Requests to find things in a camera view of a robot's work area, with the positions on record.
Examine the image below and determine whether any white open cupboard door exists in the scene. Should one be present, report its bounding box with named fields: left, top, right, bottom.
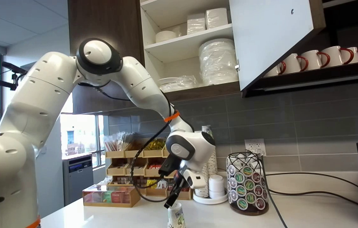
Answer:
left=228, top=0, right=327, bottom=93

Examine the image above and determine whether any wooden tiered condiment rack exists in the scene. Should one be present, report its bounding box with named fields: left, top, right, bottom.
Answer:
left=104, top=134, right=194, bottom=202

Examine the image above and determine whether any white shelved cupboard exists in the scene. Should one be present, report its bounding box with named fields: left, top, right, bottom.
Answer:
left=138, top=0, right=242, bottom=102

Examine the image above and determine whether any white wall outlet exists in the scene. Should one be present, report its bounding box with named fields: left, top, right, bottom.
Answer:
left=243, top=137, right=268, bottom=159

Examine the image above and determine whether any wooden tea bag box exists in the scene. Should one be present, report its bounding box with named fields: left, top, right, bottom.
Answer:
left=81, top=182, right=142, bottom=210

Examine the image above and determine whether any white bowl stack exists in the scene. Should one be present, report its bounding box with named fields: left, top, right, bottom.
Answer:
left=155, top=28, right=185, bottom=45

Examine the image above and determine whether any white round tray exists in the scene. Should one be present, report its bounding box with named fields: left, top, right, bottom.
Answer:
left=191, top=192, right=229, bottom=207

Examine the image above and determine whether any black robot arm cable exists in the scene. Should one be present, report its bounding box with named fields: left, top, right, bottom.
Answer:
left=79, top=80, right=176, bottom=204

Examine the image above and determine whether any dark wood mug shelf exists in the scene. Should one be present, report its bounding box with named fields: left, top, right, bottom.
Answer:
left=242, top=59, right=358, bottom=98

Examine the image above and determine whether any dark wood cupboard door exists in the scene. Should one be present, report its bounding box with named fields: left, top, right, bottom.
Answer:
left=67, top=0, right=147, bottom=116

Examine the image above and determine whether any black power cable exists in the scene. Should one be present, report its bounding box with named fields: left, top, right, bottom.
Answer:
left=263, top=170, right=358, bottom=194
left=265, top=189, right=358, bottom=228

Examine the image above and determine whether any plastic wrapped plate stack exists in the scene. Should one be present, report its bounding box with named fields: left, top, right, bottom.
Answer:
left=198, top=37, right=239, bottom=87

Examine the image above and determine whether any clear plastic cutlery bag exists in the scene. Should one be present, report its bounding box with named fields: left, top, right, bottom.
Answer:
left=156, top=74, right=200, bottom=94

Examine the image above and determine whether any grey dishwasher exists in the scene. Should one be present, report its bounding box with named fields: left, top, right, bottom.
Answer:
left=61, top=155, right=95, bottom=207

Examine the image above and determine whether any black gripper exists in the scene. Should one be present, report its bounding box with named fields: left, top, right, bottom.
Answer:
left=162, top=168, right=191, bottom=211

